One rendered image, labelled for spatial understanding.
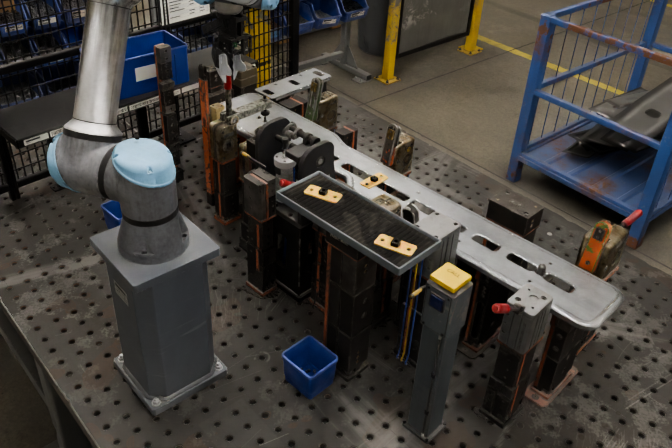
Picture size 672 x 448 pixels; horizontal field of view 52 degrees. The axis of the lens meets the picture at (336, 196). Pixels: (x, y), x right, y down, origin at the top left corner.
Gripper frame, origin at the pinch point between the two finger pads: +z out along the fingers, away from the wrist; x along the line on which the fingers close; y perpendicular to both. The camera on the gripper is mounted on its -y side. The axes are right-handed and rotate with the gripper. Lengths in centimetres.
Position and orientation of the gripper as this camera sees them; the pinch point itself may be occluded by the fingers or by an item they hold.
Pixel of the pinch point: (227, 76)
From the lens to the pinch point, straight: 205.6
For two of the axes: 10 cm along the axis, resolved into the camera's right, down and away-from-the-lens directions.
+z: -0.5, 8.3, 5.6
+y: 7.1, 4.2, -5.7
